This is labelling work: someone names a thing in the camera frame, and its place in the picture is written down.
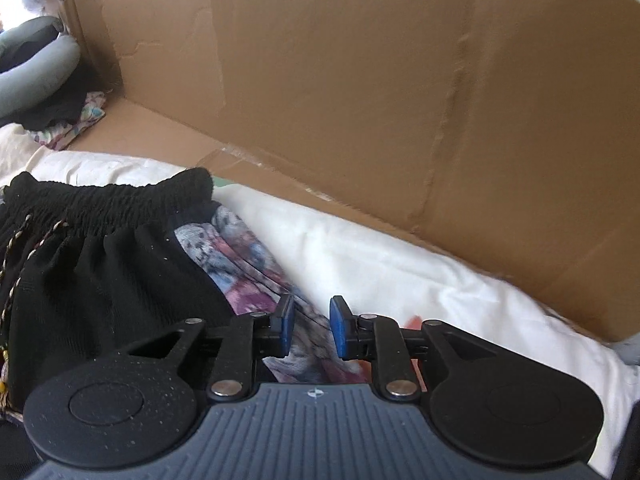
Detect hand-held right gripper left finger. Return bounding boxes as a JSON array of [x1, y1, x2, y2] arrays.
[[122, 294, 296, 401]]

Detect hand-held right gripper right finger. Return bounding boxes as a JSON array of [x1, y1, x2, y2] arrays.
[[329, 296, 481, 401]]

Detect black patterned drawstring shorts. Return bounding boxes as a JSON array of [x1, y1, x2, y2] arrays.
[[0, 167, 373, 461]]

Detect cream bear print blanket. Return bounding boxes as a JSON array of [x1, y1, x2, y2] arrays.
[[0, 122, 636, 480]]

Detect folded brown cardboard sheet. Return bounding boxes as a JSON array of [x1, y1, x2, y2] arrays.
[[52, 0, 640, 343]]

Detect pastel floral cloth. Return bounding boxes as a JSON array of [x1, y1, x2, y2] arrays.
[[27, 91, 107, 151]]

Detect black cloth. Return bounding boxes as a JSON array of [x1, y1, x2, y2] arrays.
[[7, 25, 101, 131]]

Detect grey neck pillow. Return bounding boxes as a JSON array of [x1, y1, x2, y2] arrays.
[[0, 16, 81, 120]]

